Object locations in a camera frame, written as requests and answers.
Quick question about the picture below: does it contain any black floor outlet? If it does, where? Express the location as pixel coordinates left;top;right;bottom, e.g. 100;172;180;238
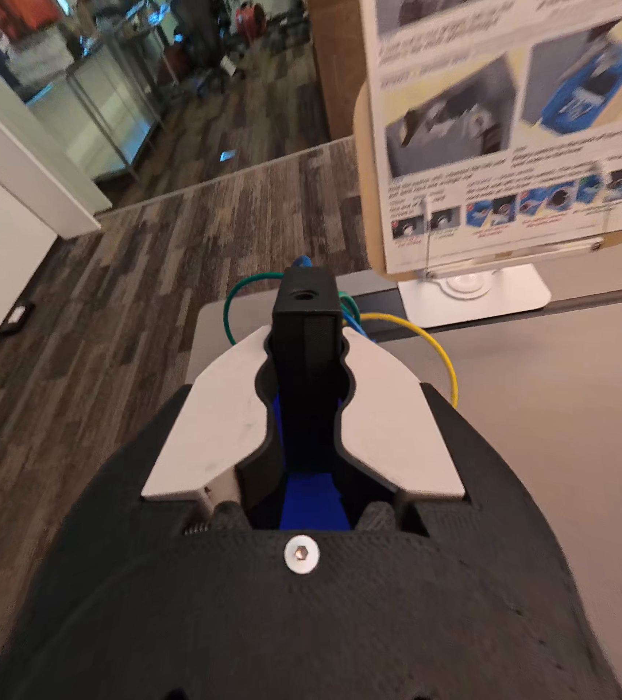
0;300;36;337

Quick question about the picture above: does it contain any printed instruction sheet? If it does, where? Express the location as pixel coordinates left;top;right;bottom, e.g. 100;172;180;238
359;0;622;275

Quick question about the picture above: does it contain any red machine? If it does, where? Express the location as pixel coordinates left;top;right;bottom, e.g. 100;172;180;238
234;0;269;40

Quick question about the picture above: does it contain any wooden backing board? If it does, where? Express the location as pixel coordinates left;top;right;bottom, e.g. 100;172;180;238
352;82;622;275

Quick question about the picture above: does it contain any green ethernet cable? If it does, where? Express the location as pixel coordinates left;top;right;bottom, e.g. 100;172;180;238
222;272;363;348

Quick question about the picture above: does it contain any glass display cabinet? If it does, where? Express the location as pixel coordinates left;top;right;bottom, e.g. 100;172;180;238
23;22;166;184

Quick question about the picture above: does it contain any yellow ethernet cable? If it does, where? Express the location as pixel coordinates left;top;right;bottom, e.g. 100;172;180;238
359;312;459;410

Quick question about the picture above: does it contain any black office chair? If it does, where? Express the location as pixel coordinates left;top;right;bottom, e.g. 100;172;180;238
171;0;246;96

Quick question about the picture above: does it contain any blue ethernet cable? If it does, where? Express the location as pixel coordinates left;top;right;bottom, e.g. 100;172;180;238
293;254;380;344

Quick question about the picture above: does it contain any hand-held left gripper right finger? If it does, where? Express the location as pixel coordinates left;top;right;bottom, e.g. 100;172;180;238
334;325;466;499

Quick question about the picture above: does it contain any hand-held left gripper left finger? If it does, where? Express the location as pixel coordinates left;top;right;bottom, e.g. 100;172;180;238
140;324;280;508

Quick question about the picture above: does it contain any white stand base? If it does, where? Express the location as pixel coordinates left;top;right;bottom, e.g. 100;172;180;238
397;264;552;329

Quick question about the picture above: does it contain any blue plastic bin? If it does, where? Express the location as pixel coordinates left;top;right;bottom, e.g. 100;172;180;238
274;394;354;531

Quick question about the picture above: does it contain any brown cardboard box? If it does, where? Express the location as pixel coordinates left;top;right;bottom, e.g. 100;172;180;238
305;0;369;140

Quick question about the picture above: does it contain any black ethernet switch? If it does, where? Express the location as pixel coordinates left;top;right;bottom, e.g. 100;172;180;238
271;266;345;478

